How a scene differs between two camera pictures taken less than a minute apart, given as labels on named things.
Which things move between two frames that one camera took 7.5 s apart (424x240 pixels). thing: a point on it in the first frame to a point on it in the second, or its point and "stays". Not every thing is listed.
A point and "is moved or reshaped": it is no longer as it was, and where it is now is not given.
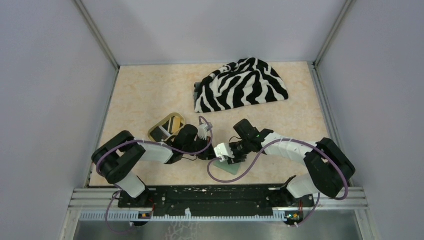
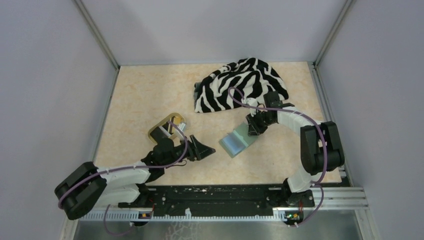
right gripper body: [240, 149] to [264, 118]
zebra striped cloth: [242, 83] stays
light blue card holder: [232, 169] is moved or reshaped
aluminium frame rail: [327, 199] stays
